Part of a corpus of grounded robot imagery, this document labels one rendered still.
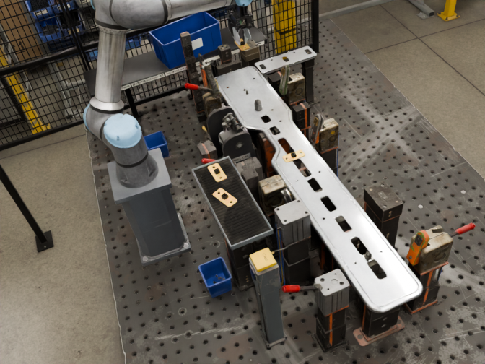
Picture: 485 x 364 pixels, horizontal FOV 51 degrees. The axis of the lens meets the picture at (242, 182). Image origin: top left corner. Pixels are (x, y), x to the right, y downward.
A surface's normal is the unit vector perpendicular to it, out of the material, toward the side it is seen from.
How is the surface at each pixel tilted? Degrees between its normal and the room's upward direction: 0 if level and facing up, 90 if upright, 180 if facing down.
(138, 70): 0
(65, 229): 0
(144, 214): 90
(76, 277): 0
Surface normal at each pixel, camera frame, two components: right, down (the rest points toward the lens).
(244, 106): -0.11, -0.69
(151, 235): 0.31, 0.66
